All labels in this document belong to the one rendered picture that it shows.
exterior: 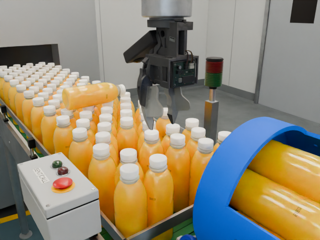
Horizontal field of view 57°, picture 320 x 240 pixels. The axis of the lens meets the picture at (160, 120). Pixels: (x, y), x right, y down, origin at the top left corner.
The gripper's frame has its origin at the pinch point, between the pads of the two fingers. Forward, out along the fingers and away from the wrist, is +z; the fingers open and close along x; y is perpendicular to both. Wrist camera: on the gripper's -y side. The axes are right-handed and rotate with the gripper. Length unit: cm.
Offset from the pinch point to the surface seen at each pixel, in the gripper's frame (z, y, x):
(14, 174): 71, -132, -12
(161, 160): 8.8, 1.2, -0.6
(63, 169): 8.9, -8.1, -18.8
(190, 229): 30.1, 3.1, 7.3
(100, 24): -5, -388, 180
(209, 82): 2.2, -25.2, 41.5
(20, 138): 30, -83, -13
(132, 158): 9.6, -4.7, -4.3
